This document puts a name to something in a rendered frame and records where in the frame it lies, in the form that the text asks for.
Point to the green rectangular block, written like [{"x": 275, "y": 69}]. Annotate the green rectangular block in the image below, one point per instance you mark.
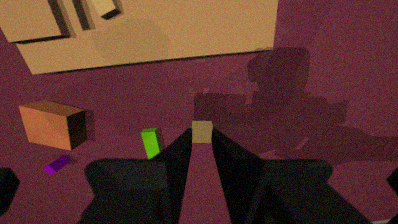
[{"x": 151, "y": 142}]

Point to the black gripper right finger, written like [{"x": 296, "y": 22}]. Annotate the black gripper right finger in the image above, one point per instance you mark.
[{"x": 244, "y": 175}]

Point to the orange block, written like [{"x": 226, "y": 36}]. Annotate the orange block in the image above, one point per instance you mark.
[{"x": 53, "y": 124}]

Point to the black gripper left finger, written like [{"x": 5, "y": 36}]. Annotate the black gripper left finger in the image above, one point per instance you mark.
[{"x": 165, "y": 173}]

